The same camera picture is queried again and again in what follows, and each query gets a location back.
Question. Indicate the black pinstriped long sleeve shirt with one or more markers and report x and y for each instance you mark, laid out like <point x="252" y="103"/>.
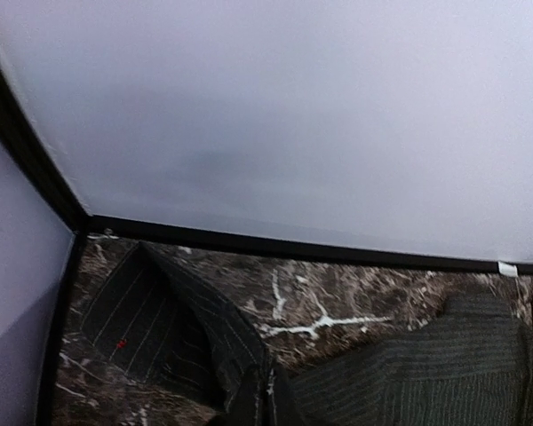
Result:
<point x="162" y="324"/>

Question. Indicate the white tape piece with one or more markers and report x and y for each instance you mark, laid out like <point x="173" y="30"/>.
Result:
<point x="508" y="270"/>

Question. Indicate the left black frame post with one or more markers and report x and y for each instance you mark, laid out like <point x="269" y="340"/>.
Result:
<point x="19" y="139"/>

